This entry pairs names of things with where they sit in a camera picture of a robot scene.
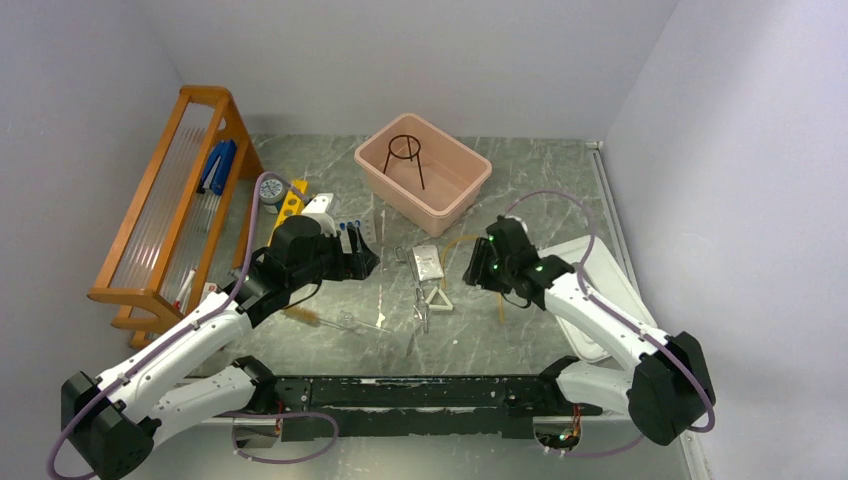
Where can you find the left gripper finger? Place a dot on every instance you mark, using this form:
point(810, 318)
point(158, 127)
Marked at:
point(367, 259)
point(358, 272)

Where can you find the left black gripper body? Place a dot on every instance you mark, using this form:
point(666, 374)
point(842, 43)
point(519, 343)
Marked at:
point(329, 262)

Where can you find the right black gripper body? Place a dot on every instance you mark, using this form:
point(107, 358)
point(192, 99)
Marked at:
point(499, 270)

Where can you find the metal crucible tongs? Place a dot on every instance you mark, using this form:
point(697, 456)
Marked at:
point(420, 306)

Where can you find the white clay triangle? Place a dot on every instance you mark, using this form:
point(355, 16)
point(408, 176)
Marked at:
point(438, 301)

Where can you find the white powder zip bag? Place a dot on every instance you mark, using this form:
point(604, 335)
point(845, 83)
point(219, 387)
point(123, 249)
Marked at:
point(427, 262)

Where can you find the black ring stand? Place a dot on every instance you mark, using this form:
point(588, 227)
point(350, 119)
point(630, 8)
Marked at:
point(411, 153)

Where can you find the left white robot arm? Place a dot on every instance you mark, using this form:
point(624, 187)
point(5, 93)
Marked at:
point(116, 419)

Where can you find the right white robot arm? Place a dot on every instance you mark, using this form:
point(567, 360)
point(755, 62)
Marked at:
point(662, 382)

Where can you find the yellow rubber tubing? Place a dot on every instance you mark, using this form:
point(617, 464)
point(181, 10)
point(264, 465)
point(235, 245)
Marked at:
point(443, 262)

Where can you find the clear acrylic tube rack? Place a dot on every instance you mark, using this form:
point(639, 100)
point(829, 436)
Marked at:
point(367, 229)

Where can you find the yellow test tube rack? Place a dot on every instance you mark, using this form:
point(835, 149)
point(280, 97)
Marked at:
point(291, 204)

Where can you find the brown test tube brush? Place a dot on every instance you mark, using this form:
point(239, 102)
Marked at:
point(311, 318)

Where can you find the white plastic lid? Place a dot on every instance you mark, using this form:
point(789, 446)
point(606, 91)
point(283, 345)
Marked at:
point(603, 273)

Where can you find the pink plastic bin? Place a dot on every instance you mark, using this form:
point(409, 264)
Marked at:
point(453, 174)

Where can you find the wooden drying rack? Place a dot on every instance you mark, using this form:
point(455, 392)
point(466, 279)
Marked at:
point(169, 228)

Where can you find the blue clamp on rack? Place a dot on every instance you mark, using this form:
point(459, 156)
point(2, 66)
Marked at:
point(217, 168)

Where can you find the red tipped glass thermometer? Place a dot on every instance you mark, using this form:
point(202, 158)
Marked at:
point(184, 291)

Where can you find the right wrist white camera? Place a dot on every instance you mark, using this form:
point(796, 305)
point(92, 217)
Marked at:
point(523, 225)

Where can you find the wrist white camera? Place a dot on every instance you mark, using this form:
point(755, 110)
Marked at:
point(523, 225)
point(323, 208)

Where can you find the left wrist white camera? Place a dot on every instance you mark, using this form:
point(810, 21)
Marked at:
point(323, 208)

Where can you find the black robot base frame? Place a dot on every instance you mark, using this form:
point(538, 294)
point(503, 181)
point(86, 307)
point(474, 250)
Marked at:
point(507, 405)

